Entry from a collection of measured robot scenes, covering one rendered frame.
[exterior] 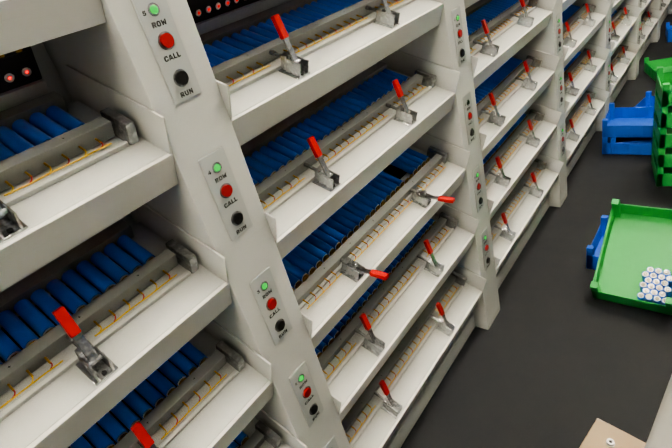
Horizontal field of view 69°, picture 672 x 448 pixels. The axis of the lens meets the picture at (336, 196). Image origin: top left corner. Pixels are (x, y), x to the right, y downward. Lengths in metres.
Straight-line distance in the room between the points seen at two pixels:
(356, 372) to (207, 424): 0.35
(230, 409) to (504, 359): 0.88
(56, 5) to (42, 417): 0.42
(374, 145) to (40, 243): 0.59
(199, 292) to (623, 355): 1.14
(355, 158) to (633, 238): 1.06
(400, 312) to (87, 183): 0.74
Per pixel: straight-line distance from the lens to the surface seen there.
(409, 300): 1.14
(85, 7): 0.58
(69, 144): 0.62
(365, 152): 0.91
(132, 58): 0.58
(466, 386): 1.42
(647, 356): 1.52
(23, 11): 0.55
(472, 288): 1.45
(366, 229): 0.98
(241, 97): 0.70
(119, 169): 0.60
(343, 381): 1.01
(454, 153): 1.22
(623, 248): 1.72
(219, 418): 0.79
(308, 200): 0.80
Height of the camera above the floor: 1.10
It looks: 27 degrees down
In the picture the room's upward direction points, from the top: 16 degrees counter-clockwise
